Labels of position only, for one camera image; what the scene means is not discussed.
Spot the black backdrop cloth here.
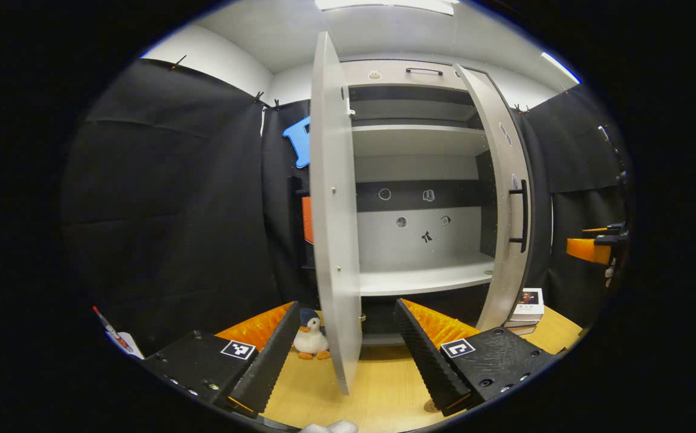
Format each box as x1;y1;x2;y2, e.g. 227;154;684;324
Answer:
63;57;319;355
516;84;632;328

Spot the wide ceiling light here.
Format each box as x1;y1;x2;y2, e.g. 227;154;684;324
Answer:
315;0;460;16

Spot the white cabinet door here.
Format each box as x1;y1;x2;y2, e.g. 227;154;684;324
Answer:
309;31;362;396
453;63;532;333

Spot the white book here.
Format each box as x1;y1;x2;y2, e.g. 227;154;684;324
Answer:
508;287;545;322

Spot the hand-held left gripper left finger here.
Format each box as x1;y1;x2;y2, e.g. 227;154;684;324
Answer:
142;301;301;419

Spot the white and grey cabinet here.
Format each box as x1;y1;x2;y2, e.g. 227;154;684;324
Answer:
339;59;535;346

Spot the narrow ceiling light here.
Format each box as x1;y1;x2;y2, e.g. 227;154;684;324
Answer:
542;52;581;84

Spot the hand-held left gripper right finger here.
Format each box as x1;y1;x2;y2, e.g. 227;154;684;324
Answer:
393;299;556;417

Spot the beige cabinet drawer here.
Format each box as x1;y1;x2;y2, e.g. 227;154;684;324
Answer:
341;60;466;90

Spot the white and red tag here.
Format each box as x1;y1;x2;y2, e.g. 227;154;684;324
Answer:
92;306;144;360

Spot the white plush penguin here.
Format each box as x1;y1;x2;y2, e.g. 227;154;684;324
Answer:
293;308;332;361

